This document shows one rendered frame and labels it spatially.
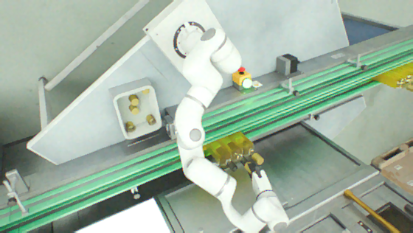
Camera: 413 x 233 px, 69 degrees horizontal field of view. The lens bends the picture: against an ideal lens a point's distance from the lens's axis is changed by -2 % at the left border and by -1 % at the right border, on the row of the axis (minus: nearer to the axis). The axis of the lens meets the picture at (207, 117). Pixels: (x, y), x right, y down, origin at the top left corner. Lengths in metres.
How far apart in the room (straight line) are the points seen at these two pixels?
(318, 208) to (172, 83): 0.83
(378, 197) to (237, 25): 0.98
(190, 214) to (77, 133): 0.60
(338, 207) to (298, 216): 0.18
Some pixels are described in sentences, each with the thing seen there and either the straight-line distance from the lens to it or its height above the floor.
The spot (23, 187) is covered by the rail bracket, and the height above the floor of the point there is 0.86.
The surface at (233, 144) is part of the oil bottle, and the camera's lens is 1.38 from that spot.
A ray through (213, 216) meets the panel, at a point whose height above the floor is 1.22.
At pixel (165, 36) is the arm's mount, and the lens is 1.25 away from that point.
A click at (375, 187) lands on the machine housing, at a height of 1.43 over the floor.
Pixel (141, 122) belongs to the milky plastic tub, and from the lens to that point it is 1.44.
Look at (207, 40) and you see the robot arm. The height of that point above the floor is 1.12.
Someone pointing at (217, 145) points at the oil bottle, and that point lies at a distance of 1.38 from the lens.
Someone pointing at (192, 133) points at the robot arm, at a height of 1.25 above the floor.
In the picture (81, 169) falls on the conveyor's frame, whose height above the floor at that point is 0.85.
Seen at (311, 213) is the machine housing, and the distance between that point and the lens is 1.37.
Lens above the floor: 1.96
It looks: 49 degrees down
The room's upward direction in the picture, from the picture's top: 136 degrees clockwise
